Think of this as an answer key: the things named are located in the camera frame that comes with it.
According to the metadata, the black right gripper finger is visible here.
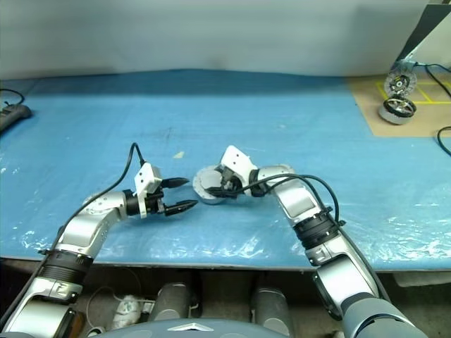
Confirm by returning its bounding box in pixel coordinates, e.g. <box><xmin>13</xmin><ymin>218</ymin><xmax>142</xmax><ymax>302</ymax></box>
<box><xmin>205</xmin><ymin>188</ymin><xmax>235</xmax><ymax>199</ymax></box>

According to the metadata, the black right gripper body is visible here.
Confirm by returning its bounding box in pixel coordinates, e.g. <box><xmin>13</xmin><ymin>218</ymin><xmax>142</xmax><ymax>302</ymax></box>
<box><xmin>219</xmin><ymin>165</ymin><xmax>245</xmax><ymax>199</ymax></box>

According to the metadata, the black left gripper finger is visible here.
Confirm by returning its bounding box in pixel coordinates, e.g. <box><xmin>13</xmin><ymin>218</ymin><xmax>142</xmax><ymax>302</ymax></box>
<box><xmin>163</xmin><ymin>199</ymin><xmax>199</xmax><ymax>216</ymax></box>
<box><xmin>161</xmin><ymin>177</ymin><xmax>191</xmax><ymax>191</ymax></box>

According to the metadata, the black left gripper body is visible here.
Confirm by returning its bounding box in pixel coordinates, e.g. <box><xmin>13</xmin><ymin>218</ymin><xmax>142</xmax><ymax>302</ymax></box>
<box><xmin>145</xmin><ymin>178</ymin><xmax>168</xmax><ymax>215</ymax></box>

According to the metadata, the silver motor stator housing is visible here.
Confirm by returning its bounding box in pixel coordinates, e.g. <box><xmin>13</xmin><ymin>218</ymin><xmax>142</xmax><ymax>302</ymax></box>
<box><xmin>192</xmin><ymin>163</ymin><xmax>244</xmax><ymax>206</ymax></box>

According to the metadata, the black-rimmed silver spoked rotor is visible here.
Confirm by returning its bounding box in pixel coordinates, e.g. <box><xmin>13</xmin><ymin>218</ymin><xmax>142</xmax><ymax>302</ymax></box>
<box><xmin>194</xmin><ymin>165</ymin><xmax>226</xmax><ymax>198</ymax></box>

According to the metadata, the silver wheel-shaped metal part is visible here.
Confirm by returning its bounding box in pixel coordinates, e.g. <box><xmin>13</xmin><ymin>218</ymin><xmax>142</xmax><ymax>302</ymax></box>
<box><xmin>378</xmin><ymin>97</ymin><xmax>419</xmax><ymax>126</ymax></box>

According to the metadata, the round metal gear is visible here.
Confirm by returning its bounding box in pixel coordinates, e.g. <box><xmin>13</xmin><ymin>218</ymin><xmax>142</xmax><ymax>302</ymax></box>
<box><xmin>384</xmin><ymin>60</ymin><xmax>419</xmax><ymax>96</ymax></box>

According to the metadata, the blue plastic table cover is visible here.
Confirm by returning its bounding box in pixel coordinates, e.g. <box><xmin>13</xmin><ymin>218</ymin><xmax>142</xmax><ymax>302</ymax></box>
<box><xmin>0</xmin><ymin>68</ymin><xmax>451</xmax><ymax>272</ymax></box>

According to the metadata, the dark rounded cylinder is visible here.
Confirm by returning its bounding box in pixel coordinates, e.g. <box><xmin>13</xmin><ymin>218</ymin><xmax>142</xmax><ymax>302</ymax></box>
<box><xmin>156</xmin><ymin>281</ymin><xmax>193</xmax><ymax>323</ymax></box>
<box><xmin>252</xmin><ymin>287</ymin><xmax>293</xmax><ymax>332</ymax></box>

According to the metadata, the white crumpled bag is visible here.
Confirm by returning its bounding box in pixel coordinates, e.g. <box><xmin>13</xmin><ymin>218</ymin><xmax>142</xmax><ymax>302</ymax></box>
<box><xmin>111</xmin><ymin>294</ymin><xmax>142</xmax><ymax>330</ymax></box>

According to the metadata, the grey shell with triangle mark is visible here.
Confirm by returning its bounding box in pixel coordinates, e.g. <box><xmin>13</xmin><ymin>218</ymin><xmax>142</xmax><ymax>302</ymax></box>
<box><xmin>86</xmin><ymin>318</ymin><xmax>293</xmax><ymax>338</ymax></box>

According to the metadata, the black power strip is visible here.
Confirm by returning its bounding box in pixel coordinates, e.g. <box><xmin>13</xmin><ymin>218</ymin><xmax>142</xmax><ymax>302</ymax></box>
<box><xmin>0</xmin><ymin>104</ymin><xmax>32</xmax><ymax>133</ymax></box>

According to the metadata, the brown cardboard sheet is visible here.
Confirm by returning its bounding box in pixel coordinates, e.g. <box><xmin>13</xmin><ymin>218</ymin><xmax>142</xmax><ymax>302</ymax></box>
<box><xmin>347</xmin><ymin>72</ymin><xmax>451</xmax><ymax>137</ymax></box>

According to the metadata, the black and white stand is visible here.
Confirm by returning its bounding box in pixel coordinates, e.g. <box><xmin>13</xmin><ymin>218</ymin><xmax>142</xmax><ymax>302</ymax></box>
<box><xmin>396</xmin><ymin>3</ymin><xmax>451</xmax><ymax>71</ymax></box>

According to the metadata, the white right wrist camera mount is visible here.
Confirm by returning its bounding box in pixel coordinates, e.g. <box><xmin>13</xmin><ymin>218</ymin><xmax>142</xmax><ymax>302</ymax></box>
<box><xmin>221</xmin><ymin>144</ymin><xmax>260</xmax><ymax>193</ymax></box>

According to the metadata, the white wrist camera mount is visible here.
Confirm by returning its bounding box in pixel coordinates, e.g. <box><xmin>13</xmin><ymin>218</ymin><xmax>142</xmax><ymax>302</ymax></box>
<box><xmin>221</xmin><ymin>144</ymin><xmax>260</xmax><ymax>193</ymax></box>
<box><xmin>133</xmin><ymin>163</ymin><xmax>163</xmax><ymax>220</ymax></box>

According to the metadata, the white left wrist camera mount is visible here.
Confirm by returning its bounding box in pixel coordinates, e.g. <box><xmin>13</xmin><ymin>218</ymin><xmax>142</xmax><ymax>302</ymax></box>
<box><xmin>133</xmin><ymin>163</ymin><xmax>163</xmax><ymax>220</ymax></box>

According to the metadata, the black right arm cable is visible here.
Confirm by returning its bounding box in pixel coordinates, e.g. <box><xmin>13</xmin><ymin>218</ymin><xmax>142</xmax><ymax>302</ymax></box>
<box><xmin>239</xmin><ymin>175</ymin><xmax>346</xmax><ymax>230</ymax></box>

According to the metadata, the black power strip cable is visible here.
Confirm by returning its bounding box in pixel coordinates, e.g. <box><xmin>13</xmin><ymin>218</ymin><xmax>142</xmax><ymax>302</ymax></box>
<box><xmin>0</xmin><ymin>88</ymin><xmax>26</xmax><ymax>106</ymax></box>

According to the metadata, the thick black cable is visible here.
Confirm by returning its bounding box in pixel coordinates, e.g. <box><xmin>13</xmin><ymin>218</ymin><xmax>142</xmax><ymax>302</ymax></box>
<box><xmin>438</xmin><ymin>127</ymin><xmax>451</xmax><ymax>156</ymax></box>

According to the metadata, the thin dark cable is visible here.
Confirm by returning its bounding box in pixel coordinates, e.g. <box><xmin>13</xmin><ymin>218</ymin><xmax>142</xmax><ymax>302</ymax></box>
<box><xmin>414</xmin><ymin>61</ymin><xmax>451</xmax><ymax>103</ymax></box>

